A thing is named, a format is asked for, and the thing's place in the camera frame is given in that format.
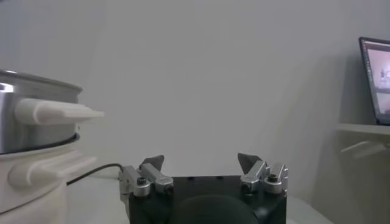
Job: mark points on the white electric cooker base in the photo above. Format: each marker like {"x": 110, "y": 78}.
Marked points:
{"x": 30, "y": 198}

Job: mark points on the grey open laptop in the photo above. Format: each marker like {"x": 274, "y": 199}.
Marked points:
{"x": 377, "y": 76}

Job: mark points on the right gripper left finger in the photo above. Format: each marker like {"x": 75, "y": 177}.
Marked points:
{"x": 157, "y": 178}

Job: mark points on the white laptop stand table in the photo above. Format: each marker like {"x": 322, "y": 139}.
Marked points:
{"x": 362, "y": 129}

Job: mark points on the stainless steel steamer basket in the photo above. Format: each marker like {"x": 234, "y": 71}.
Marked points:
{"x": 36, "y": 134}

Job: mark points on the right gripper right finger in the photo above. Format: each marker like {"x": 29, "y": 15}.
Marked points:
{"x": 256, "y": 175}

